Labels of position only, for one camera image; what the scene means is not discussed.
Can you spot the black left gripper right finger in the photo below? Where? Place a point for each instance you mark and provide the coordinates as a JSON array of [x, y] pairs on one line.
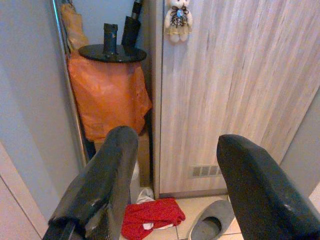
[[260, 195]]

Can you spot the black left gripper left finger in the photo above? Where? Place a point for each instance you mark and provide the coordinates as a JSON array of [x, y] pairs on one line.
[[107, 170]]

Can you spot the brown cardboard box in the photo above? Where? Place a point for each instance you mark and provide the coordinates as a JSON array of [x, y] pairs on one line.
[[143, 155]]

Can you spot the grey slipper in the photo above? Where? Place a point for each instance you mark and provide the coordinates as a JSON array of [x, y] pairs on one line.
[[217, 208]]

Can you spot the white plastic bag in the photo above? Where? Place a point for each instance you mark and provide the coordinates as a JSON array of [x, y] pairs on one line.
[[145, 196]]

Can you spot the cabinet vent grille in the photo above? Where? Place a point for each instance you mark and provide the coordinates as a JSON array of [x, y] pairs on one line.
[[205, 170]]

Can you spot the red cloth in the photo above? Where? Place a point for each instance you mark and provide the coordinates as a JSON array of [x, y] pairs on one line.
[[155, 212]]

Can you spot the orange plastic bag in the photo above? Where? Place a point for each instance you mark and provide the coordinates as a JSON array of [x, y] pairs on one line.
[[107, 95]]

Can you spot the chrome metal pole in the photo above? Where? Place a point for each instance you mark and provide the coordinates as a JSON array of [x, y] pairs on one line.
[[65, 65]]

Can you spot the black round stand base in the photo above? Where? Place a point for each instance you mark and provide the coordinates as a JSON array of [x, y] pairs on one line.
[[100, 52]]

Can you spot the black folded umbrella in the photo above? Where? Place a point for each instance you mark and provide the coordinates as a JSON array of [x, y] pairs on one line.
[[130, 30]]

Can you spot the brown paper bag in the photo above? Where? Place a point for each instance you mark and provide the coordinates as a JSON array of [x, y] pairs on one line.
[[73, 27]]

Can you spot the white plush bunny toy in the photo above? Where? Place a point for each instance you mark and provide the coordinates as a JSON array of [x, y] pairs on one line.
[[178, 25]]

